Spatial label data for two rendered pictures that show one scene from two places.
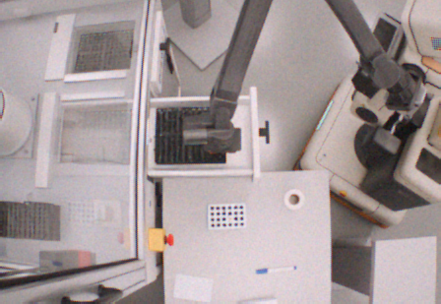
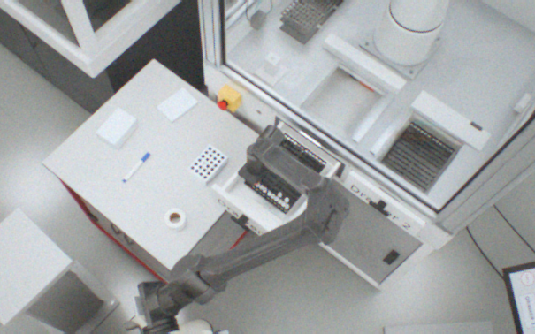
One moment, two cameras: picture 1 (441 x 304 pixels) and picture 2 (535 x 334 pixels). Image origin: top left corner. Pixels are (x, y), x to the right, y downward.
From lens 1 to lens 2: 1.01 m
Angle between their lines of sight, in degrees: 34
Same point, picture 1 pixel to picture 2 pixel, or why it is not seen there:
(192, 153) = not seen: hidden behind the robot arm
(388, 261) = (42, 257)
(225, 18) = not seen: outside the picture
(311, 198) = (163, 237)
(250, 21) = (298, 170)
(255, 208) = (196, 191)
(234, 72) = (278, 158)
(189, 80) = (381, 307)
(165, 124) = (308, 159)
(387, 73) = (181, 267)
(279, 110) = not seen: outside the picture
